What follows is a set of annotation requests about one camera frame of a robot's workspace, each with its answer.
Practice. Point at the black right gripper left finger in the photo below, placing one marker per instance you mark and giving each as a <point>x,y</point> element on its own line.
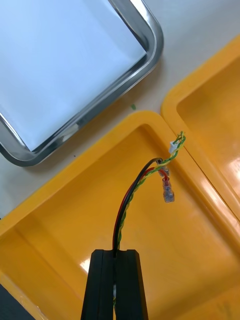
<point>100,287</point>

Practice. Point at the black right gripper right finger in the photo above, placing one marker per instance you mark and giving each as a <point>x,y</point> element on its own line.
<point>130,287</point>

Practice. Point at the yellow-orange plastic bin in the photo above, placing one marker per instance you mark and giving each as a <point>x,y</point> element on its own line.
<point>175,250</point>
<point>212,112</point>

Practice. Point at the small green scrap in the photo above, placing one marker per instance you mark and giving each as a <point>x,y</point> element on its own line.
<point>133,107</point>

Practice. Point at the white sheet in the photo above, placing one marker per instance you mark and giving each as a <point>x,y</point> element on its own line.
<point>62,62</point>

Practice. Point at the steel tray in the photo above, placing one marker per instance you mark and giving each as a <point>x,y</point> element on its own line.
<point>153,37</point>

